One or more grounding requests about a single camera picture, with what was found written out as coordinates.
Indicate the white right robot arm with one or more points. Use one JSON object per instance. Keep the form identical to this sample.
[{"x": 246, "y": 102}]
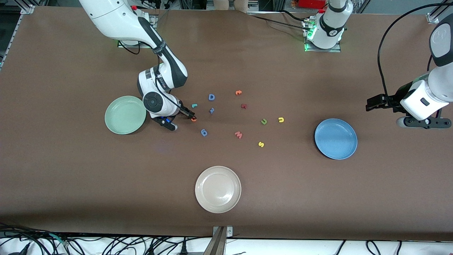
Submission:
[{"x": 116, "y": 17}]

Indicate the blue plate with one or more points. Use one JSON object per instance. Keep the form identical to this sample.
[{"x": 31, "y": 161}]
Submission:
[{"x": 336, "y": 139}]

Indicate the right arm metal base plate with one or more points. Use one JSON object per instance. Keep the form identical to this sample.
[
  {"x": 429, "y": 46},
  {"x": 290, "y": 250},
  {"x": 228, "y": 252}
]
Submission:
[{"x": 154, "y": 21}]

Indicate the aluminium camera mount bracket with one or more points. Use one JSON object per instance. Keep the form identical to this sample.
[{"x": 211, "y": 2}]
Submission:
[{"x": 219, "y": 241}]

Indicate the black power plug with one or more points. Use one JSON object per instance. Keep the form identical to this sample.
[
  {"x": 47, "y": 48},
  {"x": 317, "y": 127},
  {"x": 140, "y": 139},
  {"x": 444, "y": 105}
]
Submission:
[{"x": 183, "y": 249}]

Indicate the pink letter W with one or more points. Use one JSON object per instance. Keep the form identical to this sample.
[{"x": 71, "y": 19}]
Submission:
[{"x": 239, "y": 135}]

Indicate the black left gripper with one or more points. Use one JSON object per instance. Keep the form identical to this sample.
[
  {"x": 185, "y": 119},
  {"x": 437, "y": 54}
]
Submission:
[{"x": 395, "y": 100}]

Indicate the person legs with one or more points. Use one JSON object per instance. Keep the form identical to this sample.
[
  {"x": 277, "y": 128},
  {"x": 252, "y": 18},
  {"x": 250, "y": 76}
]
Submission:
[{"x": 228, "y": 3}]

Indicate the red box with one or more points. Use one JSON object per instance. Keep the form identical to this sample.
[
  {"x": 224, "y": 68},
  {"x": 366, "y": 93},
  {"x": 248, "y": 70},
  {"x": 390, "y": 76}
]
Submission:
[{"x": 311, "y": 3}]

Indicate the beige plate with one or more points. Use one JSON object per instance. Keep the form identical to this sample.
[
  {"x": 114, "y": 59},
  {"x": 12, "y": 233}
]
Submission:
[{"x": 218, "y": 189}]

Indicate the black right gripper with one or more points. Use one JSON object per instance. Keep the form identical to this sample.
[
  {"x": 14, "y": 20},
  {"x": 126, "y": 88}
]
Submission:
[{"x": 183, "y": 110}]

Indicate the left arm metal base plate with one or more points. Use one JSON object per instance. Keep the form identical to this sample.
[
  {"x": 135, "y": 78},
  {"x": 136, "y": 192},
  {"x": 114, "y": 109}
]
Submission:
[{"x": 336, "y": 50}]

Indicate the aluminium frame rail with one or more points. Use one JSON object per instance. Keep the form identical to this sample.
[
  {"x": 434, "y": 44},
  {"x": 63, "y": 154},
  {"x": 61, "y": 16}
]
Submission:
[
  {"x": 432, "y": 17},
  {"x": 24, "y": 9}
]

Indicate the light green plate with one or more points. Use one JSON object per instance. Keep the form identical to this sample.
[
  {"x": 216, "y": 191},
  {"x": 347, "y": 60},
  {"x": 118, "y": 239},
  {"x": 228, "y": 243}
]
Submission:
[{"x": 125, "y": 115}]

